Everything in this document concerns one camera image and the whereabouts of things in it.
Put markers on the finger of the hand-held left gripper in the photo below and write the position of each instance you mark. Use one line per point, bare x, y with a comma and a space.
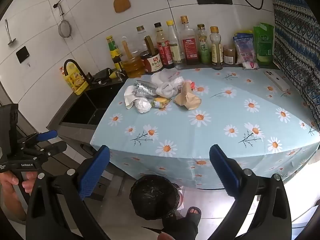
48, 135
55, 148

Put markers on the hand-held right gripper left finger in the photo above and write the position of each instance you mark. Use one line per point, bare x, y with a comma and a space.
93, 173

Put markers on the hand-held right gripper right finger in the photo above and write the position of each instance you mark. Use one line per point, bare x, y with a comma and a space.
223, 171

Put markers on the black lined trash bin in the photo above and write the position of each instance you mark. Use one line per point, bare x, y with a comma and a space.
155, 197

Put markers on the white paper sheet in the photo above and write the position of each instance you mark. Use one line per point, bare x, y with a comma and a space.
129, 97

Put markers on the yellow green snack wrapper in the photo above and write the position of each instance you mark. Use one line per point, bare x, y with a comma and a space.
161, 102

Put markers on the person's left forearm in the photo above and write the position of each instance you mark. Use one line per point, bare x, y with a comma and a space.
12, 212

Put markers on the person's left hand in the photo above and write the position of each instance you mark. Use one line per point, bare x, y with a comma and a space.
8, 187

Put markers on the black sink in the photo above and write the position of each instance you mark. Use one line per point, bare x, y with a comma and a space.
80, 110

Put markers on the yellow detergent bottle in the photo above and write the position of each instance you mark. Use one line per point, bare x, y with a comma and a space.
75, 82

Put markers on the daisy print blue tablecloth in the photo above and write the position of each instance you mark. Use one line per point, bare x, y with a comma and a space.
212, 105

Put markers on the black faucet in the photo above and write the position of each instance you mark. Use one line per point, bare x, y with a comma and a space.
88, 78

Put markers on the person's black trouser leg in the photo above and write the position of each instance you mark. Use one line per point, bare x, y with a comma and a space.
180, 228

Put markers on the brown paper bag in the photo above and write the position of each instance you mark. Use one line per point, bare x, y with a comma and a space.
188, 100

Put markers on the black plastic kitchen tool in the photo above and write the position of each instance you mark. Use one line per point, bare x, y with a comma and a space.
103, 73

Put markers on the white crumpled paper ball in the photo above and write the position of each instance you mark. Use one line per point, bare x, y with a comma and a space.
142, 105

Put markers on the hanging metal utensil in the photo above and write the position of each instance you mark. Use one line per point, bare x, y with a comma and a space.
11, 41

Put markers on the small red wrapper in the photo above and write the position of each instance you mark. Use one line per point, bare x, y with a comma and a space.
193, 85

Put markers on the silver foil wrapper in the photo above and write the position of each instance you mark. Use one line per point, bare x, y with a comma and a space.
146, 88

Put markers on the white plastic bag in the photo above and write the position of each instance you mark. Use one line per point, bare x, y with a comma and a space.
165, 85

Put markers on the white smartphone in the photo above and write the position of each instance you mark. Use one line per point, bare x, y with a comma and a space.
277, 80

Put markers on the metal mesh strainer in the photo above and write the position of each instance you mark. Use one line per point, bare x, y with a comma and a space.
65, 28

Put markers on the cooking oil jug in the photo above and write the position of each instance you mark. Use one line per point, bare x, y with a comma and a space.
133, 67

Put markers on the small seasoning jar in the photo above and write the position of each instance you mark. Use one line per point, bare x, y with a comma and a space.
229, 56

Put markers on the slim yellow cap bottle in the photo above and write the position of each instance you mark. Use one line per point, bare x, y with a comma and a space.
216, 51

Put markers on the clear bag of packets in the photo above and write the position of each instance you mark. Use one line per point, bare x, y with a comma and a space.
245, 51

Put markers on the green oil bottle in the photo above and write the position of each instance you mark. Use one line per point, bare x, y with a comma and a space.
204, 48

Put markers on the dark soy sauce jug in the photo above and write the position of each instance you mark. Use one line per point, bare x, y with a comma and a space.
152, 63

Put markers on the tall clear red label bottle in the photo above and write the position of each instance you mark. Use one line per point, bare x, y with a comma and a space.
190, 46

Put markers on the clear bottle yellow cap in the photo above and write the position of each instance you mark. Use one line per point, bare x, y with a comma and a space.
176, 50

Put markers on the green seasoning bag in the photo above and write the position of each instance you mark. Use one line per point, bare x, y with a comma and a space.
263, 45

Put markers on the black cap red label bottle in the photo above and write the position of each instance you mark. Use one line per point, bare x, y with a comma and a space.
163, 51

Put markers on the clear bottle gold cap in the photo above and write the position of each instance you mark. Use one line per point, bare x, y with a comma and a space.
142, 36

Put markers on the blue patterned cloth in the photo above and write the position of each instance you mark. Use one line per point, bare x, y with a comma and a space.
295, 30

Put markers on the small black wall socket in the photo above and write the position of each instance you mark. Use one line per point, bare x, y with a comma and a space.
22, 54

